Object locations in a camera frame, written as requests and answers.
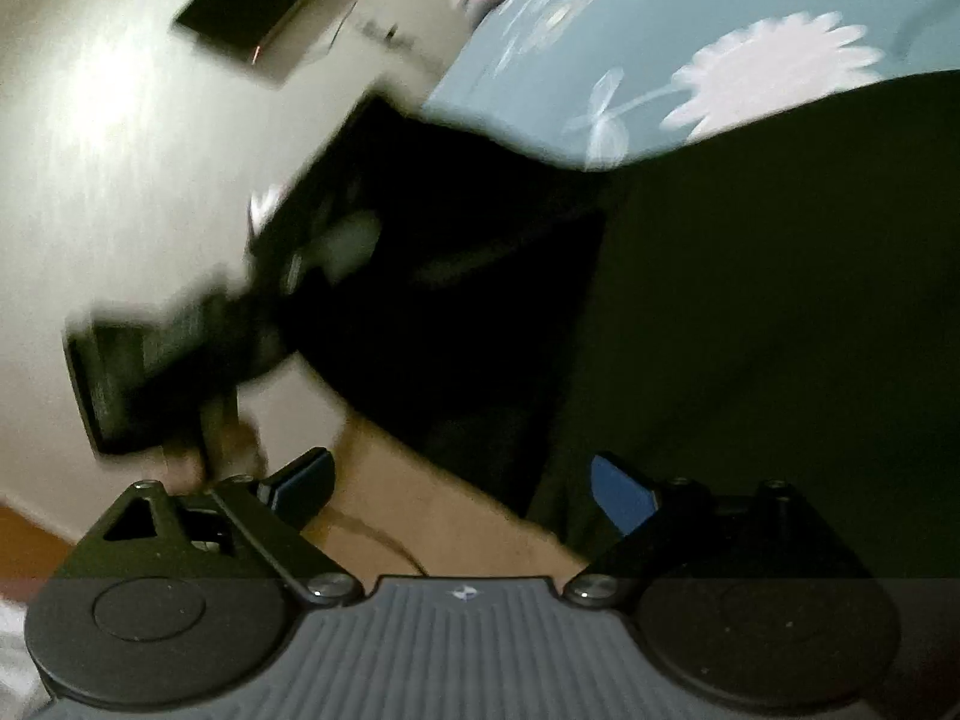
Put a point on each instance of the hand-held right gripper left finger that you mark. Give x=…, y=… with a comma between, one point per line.
x=304, y=484

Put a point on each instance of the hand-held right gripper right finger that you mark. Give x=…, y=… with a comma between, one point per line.
x=622, y=491

